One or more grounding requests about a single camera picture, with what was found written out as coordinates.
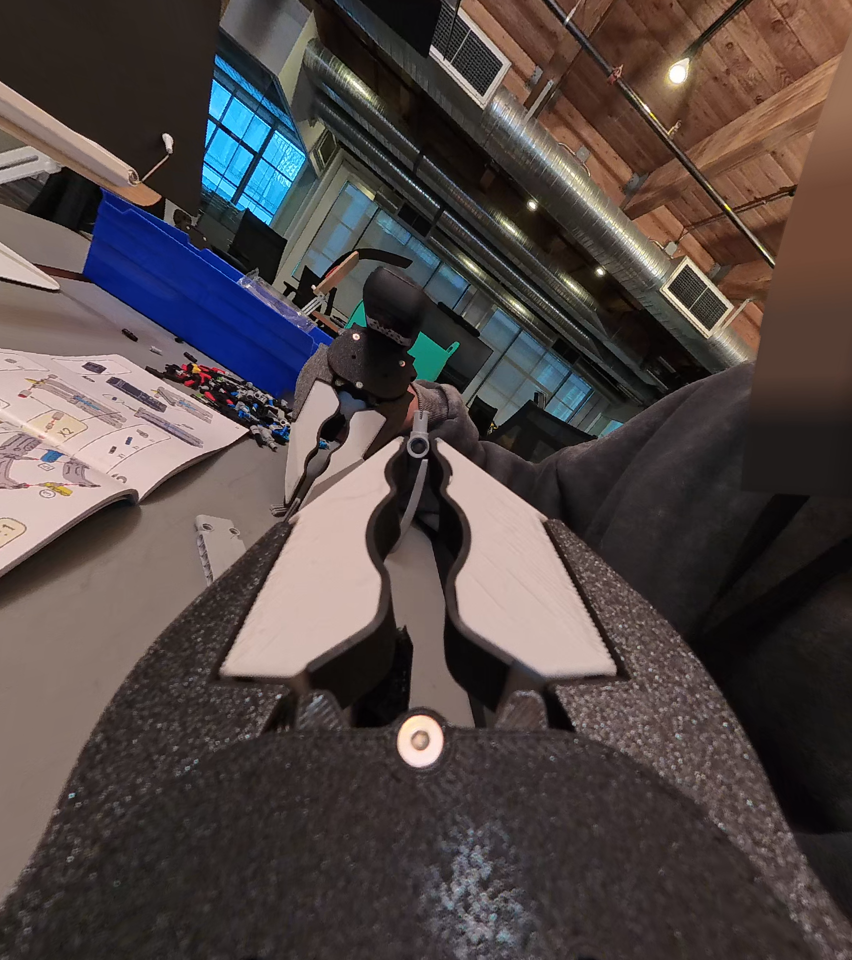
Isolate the blue plastic bin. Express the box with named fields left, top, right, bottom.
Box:
left=83, top=187, right=337, bottom=380

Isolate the white instruction booklet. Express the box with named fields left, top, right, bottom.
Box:
left=0, top=345, right=251, bottom=616

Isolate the black divider panel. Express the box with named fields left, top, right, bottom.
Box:
left=0, top=0, right=223, bottom=219

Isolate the person's right forearm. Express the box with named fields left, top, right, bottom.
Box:
left=407, top=378, right=547, bottom=481

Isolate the white air vent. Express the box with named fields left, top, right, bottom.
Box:
left=429, top=7, right=511, bottom=106
left=658, top=256, right=735, bottom=336

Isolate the silver air duct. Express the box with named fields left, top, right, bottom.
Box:
left=471, top=86, right=761, bottom=369

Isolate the grey flat panel with holes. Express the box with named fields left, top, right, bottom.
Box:
left=195, top=513, right=247, bottom=586

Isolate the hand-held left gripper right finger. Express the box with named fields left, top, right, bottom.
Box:
left=433, top=438, right=618, bottom=712

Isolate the pile of small colourful pieces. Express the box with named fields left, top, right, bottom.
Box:
left=144, top=360, right=294, bottom=451

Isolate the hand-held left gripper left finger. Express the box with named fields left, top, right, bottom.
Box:
left=218, top=437, right=408, bottom=710

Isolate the person's grey sweater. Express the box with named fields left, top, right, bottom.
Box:
left=463, top=363, right=852, bottom=960

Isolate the black and wood curved lamp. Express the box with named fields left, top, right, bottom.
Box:
left=283, top=247, right=416, bottom=331

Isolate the green tote bag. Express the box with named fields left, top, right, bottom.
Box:
left=342, top=300, right=483, bottom=380

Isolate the clear plastic bag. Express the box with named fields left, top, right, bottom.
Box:
left=237, top=271, right=315, bottom=327

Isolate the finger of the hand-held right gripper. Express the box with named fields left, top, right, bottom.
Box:
left=283, top=371, right=342, bottom=507
left=304, top=408, right=390, bottom=504

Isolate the large grid window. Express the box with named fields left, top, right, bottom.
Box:
left=201, top=52, right=309, bottom=226

